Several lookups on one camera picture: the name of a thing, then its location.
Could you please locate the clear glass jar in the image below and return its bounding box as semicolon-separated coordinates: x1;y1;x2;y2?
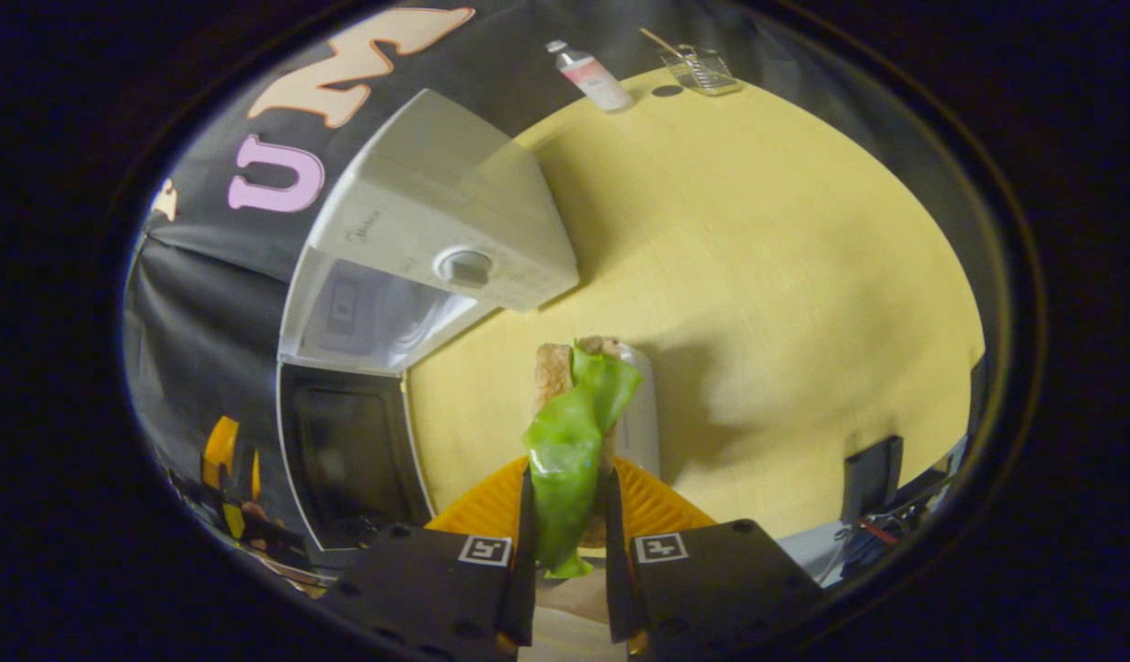
658;44;740;97

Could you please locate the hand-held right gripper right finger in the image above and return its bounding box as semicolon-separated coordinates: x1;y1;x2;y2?
601;455;823;662

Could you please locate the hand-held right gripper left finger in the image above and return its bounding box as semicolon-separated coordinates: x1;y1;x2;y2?
321;455;538;662

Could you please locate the small clear bottle pink label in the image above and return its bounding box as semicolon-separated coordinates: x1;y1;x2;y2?
544;39;634;113

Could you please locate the black block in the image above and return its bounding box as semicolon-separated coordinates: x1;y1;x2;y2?
843;435;906;522

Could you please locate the sandwich with green lettuce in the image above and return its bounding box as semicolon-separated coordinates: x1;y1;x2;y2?
521;336;645;635

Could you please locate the black backdrop cloth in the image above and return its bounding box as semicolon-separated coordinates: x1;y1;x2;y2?
121;0;998;571

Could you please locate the white plastic tray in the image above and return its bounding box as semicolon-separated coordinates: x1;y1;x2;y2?
612;340;663;481

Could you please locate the white microwave oven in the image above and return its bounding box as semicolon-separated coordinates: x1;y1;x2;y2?
277;87;581;553

